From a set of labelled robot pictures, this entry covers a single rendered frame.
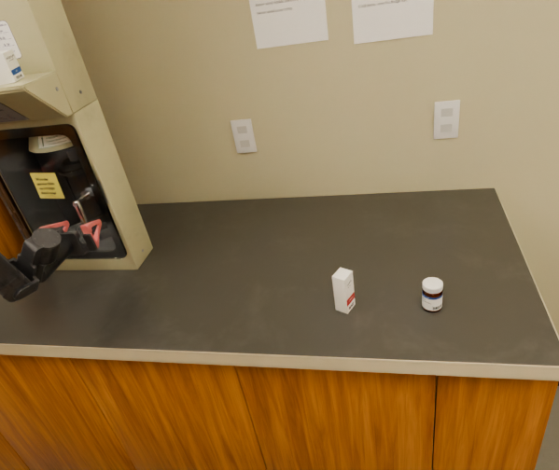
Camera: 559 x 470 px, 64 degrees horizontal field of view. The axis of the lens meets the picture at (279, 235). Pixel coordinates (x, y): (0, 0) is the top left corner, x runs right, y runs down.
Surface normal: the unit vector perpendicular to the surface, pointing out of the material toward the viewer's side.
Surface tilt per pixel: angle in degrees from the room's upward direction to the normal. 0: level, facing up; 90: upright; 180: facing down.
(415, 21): 90
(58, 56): 90
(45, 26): 90
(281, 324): 0
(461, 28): 90
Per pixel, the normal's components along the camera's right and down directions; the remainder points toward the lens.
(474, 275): -0.15, -0.83
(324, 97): -0.18, 0.56
